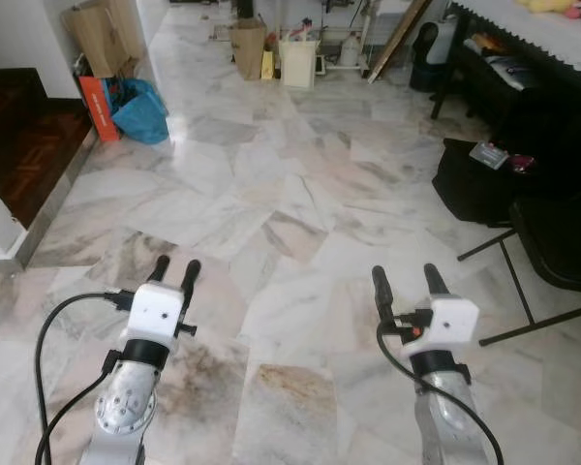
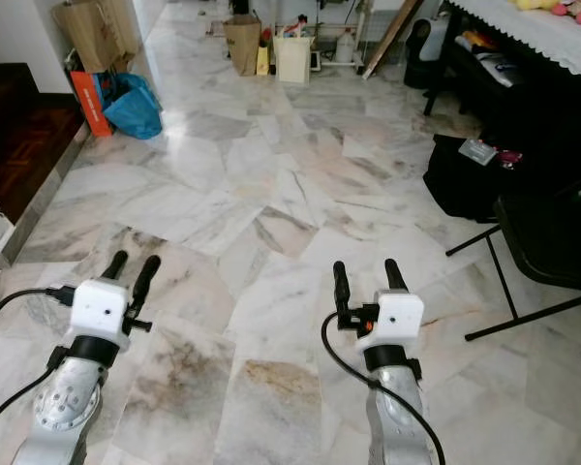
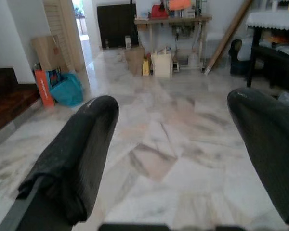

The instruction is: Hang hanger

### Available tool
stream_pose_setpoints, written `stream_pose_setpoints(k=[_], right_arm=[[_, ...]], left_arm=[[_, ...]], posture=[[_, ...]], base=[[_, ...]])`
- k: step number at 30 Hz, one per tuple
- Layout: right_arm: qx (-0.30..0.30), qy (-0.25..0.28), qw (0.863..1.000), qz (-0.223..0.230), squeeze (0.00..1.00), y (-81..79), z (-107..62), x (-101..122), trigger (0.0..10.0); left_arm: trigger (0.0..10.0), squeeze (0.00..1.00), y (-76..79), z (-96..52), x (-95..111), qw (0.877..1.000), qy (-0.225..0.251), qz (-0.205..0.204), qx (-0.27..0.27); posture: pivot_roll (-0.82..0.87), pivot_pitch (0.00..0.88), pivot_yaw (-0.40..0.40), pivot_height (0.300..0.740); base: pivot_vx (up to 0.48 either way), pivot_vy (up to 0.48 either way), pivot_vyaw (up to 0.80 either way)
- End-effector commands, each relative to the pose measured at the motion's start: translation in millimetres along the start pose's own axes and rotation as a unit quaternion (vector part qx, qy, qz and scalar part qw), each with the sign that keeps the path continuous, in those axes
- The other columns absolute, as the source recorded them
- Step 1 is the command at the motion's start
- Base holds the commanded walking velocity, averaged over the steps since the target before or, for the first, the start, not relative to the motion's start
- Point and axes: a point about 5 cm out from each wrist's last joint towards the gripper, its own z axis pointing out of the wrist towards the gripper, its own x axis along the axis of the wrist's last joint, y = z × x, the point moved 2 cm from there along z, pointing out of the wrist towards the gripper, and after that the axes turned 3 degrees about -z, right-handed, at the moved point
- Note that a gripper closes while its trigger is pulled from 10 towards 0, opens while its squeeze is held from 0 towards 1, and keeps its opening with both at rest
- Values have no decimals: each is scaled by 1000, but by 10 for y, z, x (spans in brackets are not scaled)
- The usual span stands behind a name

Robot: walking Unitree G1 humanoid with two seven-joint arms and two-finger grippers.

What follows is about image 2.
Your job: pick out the wooden plank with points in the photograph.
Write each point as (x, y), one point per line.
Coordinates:
(393, 39)

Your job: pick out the black upright bag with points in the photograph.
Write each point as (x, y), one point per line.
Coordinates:
(421, 56)

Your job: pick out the black square floor bag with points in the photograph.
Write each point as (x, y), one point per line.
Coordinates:
(455, 184)

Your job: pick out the pink plush toy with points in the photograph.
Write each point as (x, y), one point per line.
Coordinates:
(579, 9)

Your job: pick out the white lace tablecloth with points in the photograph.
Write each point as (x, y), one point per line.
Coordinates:
(533, 39)

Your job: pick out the yellow plush toy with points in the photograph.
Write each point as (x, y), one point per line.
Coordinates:
(535, 4)

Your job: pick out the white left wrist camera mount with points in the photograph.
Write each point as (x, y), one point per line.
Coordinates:
(102, 308)

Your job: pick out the black folding chair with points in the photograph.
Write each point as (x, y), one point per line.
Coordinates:
(552, 232)

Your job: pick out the black table frame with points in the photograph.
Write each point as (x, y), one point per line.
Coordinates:
(547, 111)

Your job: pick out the small yellow carton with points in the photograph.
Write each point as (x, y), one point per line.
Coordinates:
(263, 62)

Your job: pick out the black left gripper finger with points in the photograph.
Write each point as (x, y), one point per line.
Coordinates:
(147, 281)
(115, 265)

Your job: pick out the brown cardboard box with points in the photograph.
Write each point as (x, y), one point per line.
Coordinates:
(92, 34)

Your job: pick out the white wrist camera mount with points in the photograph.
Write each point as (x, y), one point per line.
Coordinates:
(102, 308)
(399, 315)

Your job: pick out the brown paper bag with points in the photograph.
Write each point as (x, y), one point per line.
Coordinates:
(244, 46)

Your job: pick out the dark wooden step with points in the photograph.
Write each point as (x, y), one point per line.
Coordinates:
(24, 145)

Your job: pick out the white plastic jug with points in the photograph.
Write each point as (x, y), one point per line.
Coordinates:
(345, 48)

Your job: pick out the blue plastic bag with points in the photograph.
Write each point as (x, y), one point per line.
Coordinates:
(134, 108)

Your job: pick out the cream white bag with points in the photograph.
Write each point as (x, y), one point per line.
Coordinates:
(293, 60)

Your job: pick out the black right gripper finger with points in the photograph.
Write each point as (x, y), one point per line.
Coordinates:
(343, 289)
(396, 275)

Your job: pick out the small grey box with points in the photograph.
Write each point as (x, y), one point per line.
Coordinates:
(478, 150)

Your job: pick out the orange flat box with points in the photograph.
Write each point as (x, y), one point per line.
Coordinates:
(90, 102)

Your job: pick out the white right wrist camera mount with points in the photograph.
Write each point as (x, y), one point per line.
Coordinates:
(399, 315)

